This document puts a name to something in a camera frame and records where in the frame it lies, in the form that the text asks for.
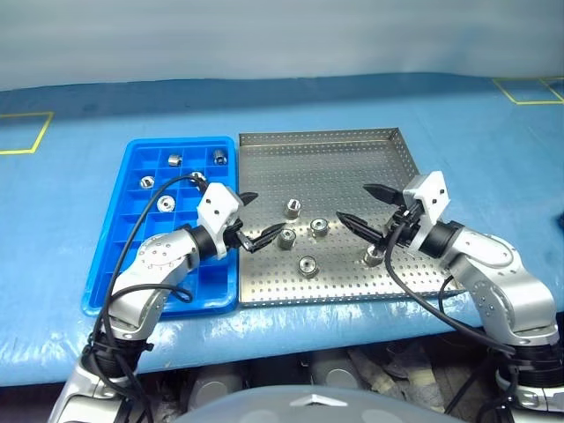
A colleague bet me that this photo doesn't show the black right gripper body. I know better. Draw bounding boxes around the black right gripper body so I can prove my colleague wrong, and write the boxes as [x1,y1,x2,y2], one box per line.
[384,199,425,249]

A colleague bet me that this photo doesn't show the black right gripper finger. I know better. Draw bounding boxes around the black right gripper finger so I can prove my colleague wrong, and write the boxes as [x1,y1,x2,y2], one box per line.
[361,183,404,206]
[335,211,391,245]

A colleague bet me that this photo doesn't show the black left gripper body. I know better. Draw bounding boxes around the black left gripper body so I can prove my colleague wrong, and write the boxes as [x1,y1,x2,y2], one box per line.
[223,219,255,254]

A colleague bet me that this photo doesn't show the blue compartment tray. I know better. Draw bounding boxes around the blue compartment tray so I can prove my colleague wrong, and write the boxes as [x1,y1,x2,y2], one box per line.
[82,136,240,317]

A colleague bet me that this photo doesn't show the perforated metal tray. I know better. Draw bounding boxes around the perforated metal tray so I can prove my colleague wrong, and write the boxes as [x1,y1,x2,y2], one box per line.
[237,127,464,308]

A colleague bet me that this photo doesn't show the grey round canister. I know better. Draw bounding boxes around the grey round canister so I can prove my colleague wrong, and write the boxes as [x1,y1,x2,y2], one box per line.
[308,349,367,391]
[189,367,241,412]

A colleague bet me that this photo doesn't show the crumpled grey cloth pile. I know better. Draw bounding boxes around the crumpled grey cloth pile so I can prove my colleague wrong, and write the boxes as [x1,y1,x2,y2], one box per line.
[347,338,455,413]

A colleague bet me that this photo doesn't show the blue plastic table cover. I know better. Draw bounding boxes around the blue plastic table cover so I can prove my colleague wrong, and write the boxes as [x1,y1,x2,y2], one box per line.
[0,71,564,390]

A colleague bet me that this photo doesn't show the grey robot torso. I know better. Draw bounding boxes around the grey robot torso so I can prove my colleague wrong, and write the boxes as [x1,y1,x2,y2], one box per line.
[173,385,469,423]

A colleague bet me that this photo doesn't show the yellow tape square outline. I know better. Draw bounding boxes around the yellow tape square outline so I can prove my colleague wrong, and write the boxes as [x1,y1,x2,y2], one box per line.
[0,111,56,156]

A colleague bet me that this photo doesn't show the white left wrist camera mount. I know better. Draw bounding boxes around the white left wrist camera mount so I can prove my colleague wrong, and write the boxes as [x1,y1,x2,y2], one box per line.
[197,182,241,259]

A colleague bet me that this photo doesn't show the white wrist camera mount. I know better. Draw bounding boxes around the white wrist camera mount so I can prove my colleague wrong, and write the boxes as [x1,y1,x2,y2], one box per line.
[403,170,451,249]
[197,182,241,259]

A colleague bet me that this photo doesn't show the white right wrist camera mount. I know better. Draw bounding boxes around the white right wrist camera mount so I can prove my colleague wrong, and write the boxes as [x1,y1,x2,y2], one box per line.
[403,170,451,249]

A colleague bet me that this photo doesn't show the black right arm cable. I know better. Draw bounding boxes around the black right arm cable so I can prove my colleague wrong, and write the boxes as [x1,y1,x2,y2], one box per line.
[383,222,520,423]

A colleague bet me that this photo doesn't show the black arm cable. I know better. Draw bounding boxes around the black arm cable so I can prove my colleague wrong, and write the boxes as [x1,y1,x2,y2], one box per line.
[81,174,209,423]
[383,222,520,423]

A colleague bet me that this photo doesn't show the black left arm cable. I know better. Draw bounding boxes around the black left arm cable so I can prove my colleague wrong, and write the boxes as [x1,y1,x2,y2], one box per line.
[81,174,209,423]

